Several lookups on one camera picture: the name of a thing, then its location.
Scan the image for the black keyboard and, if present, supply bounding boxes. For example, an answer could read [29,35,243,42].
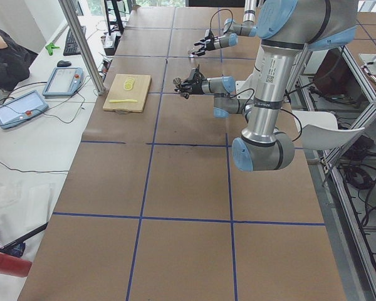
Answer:
[63,28,81,56]

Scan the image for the clear glass measuring cup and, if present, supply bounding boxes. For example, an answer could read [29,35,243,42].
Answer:
[187,48,197,58]

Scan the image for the bamboo cutting board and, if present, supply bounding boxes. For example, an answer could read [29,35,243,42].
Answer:
[103,74,151,113]

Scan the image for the teach pendant with red button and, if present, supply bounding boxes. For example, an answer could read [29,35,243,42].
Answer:
[42,67,83,98]

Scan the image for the aluminium frame post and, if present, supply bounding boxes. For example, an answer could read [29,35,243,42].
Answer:
[58,0,105,95]

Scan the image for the red cylinder bottle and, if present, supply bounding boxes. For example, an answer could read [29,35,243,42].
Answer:
[0,252,32,278]

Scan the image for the yellow plastic knife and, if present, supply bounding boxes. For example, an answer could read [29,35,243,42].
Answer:
[108,98,138,103]

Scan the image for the white chair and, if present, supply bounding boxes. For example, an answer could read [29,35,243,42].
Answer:
[293,110,365,151]

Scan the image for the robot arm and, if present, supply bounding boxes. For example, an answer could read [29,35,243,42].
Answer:
[189,1,264,57]
[173,1,358,171]

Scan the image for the black computer mouse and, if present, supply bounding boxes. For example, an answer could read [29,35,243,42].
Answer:
[56,60,71,68]

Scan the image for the green plastic clamp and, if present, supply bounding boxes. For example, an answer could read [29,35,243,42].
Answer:
[45,42,60,56]

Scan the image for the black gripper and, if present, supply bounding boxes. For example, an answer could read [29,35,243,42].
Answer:
[174,65,209,98]
[194,29,216,56]

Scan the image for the person in black jacket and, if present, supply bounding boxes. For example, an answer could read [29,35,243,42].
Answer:
[0,29,38,92]

